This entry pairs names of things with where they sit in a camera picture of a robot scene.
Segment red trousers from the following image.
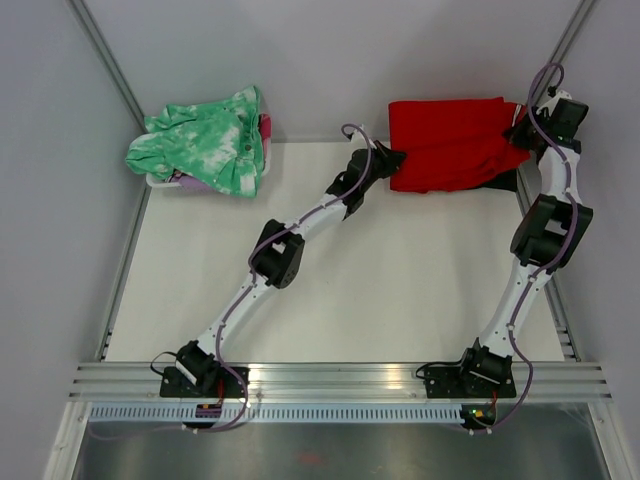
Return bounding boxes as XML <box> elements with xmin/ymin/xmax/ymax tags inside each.
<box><xmin>388</xmin><ymin>97</ymin><xmax>529</xmax><ymax>194</ymax></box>

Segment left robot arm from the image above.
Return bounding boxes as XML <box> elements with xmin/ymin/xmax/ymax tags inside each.
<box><xmin>159</xmin><ymin>140</ymin><xmax>407</xmax><ymax>399</ymax></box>

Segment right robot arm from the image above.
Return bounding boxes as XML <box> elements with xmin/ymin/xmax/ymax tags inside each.
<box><xmin>455</xmin><ymin>91</ymin><xmax>593</xmax><ymax>398</ymax></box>

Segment folded black trousers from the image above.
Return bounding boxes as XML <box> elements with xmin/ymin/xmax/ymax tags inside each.
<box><xmin>476</xmin><ymin>169</ymin><xmax>518</xmax><ymax>192</ymax></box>

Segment pink garment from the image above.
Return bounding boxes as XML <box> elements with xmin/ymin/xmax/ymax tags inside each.
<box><xmin>259</xmin><ymin>113</ymin><xmax>272</xmax><ymax>145</ymax></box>

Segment green tie-dye garment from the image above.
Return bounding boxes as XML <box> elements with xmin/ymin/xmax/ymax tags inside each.
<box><xmin>125</xmin><ymin>86</ymin><xmax>264</xmax><ymax>198</ymax></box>

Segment lilac garment in basket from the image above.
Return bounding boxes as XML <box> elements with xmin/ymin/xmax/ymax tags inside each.
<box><xmin>171</xmin><ymin>175</ymin><xmax>210</xmax><ymax>191</ymax></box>

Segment white laundry basket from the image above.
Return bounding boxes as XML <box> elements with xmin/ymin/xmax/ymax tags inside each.
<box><xmin>145</xmin><ymin>141</ymin><xmax>272</xmax><ymax>191</ymax></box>

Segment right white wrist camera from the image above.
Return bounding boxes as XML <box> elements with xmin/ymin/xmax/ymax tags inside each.
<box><xmin>535</xmin><ymin>89</ymin><xmax>572</xmax><ymax>118</ymax></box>

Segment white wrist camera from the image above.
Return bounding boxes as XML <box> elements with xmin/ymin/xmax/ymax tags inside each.
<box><xmin>535</xmin><ymin>89</ymin><xmax>572</xmax><ymax>118</ymax></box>
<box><xmin>349</xmin><ymin>124</ymin><xmax>370</xmax><ymax>142</ymax></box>

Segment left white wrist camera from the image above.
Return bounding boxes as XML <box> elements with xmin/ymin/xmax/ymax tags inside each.
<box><xmin>349</xmin><ymin>124</ymin><xmax>370</xmax><ymax>142</ymax></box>

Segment right frame post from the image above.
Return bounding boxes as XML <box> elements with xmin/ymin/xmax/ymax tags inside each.
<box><xmin>518</xmin><ymin>1</ymin><xmax>601</xmax><ymax>104</ymax></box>

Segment frame post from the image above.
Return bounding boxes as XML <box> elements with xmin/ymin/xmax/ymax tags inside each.
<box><xmin>518</xmin><ymin>1</ymin><xmax>601</xmax><ymax>104</ymax></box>
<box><xmin>67</xmin><ymin>0</ymin><xmax>145</xmax><ymax>130</ymax></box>

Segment slotted cable duct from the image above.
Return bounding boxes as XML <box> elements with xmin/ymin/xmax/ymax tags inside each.
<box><xmin>89</xmin><ymin>402</ymin><xmax>463</xmax><ymax>424</ymax></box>

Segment left frame post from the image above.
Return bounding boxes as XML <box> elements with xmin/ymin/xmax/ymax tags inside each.
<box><xmin>67</xmin><ymin>0</ymin><xmax>145</xmax><ymax>130</ymax></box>

